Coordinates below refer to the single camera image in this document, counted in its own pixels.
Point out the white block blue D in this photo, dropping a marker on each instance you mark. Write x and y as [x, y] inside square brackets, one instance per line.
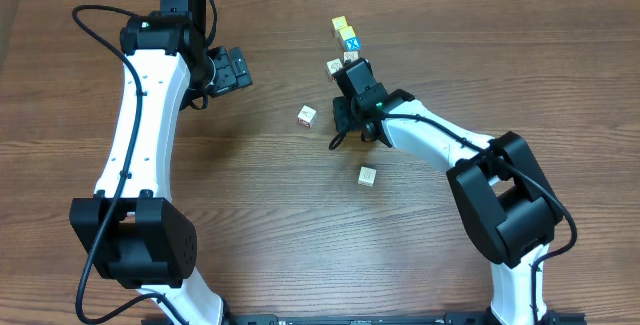
[307, 116]

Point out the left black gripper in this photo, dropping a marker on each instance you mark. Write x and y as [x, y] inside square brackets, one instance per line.
[236, 69]

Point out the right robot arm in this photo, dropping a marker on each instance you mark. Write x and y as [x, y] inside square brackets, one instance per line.
[505, 202]

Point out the white block red side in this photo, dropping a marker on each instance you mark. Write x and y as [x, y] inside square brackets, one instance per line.
[332, 67]

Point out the yellow wooden block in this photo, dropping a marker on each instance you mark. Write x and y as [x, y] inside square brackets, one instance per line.
[346, 33]
[338, 23]

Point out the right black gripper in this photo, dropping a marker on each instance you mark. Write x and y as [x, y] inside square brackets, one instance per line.
[341, 113]

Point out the blue X wooden block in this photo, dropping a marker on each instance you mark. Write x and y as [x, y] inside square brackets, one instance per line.
[352, 44]

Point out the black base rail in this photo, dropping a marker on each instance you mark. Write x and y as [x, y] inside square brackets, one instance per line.
[452, 318]

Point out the white ladybug wooden block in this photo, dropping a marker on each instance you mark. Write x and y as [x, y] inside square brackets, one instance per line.
[367, 176]

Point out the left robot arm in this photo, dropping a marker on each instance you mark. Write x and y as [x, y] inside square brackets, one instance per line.
[129, 227]

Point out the yellow top wooden block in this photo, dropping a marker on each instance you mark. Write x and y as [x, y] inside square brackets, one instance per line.
[338, 23]

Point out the white picture block upper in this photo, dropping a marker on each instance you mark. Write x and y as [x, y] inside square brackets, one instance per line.
[350, 56]

